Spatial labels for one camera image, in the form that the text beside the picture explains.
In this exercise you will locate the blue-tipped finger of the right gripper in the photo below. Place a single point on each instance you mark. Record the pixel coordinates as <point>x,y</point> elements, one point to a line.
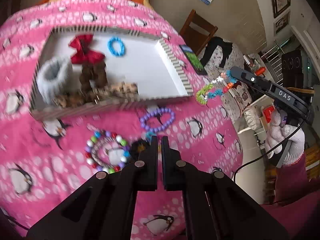
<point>256,82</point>

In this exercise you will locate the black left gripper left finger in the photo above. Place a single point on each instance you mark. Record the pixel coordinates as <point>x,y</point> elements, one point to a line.
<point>103,207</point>

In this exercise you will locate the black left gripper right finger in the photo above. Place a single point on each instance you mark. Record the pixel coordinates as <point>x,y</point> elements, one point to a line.
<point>214,206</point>

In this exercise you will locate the black scrunchie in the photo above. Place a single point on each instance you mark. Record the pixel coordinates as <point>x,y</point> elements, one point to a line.
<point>137,148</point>

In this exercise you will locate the leopard print bow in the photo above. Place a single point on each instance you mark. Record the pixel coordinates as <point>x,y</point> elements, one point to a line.
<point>119,91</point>

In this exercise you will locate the brown velvet scrunchie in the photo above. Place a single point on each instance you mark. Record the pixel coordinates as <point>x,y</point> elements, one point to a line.
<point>95,73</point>

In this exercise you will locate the white floral black-bow cushion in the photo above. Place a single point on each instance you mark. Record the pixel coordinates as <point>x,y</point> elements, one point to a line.
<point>220,55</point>

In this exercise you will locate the black smartphone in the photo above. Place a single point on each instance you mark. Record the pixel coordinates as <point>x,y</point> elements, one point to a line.
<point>193,59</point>

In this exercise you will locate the wooden chair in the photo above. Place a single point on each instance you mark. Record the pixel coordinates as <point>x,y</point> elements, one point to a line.
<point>197,32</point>

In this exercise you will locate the pink penguin blanket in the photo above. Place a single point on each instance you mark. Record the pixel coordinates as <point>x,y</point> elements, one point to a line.
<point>43,162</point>

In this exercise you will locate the striped white cardboard tray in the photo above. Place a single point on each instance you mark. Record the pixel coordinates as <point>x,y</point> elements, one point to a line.
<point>131,57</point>

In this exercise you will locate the light blue fluffy scrunchie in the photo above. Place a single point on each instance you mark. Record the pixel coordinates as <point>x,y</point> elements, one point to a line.
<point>53,78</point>

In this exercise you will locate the red satin bow clip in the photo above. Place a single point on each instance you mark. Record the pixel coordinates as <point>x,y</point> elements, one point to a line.
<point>83,53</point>

